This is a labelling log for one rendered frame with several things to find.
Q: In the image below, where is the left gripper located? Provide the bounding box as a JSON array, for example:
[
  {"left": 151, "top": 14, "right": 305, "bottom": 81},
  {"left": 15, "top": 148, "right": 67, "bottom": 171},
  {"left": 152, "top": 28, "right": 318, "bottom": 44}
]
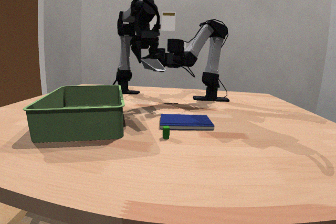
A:
[{"left": 141, "top": 48, "right": 179, "bottom": 67}]

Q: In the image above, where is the blue notebook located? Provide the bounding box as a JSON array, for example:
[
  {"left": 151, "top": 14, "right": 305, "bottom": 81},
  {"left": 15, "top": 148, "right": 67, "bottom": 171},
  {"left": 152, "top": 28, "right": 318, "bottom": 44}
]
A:
[{"left": 160, "top": 114, "right": 215, "bottom": 130}]

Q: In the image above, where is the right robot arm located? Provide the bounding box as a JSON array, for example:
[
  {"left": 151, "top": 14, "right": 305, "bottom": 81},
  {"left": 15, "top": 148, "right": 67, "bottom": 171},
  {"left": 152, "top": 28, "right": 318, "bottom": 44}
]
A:
[{"left": 116, "top": 0, "right": 160, "bottom": 94}]

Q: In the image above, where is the small green block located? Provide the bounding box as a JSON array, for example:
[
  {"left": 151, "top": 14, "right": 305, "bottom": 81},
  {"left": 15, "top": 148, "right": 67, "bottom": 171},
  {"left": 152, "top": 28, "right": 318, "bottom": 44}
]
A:
[{"left": 163, "top": 126, "right": 170, "bottom": 139}]

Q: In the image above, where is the green plastic tray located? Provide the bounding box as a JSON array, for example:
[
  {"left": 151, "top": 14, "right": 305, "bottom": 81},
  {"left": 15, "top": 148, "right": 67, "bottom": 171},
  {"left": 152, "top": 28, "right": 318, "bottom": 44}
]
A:
[{"left": 23, "top": 85, "right": 125, "bottom": 143}]

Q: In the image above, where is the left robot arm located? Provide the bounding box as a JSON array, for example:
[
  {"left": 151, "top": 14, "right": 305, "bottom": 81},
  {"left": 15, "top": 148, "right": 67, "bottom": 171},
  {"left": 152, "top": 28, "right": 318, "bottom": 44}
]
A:
[{"left": 164, "top": 20, "right": 229, "bottom": 102}]

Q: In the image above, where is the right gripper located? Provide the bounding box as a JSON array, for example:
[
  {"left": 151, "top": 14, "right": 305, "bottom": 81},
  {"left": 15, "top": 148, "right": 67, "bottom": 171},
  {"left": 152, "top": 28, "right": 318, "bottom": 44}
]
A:
[{"left": 130, "top": 24, "right": 161, "bottom": 63}]

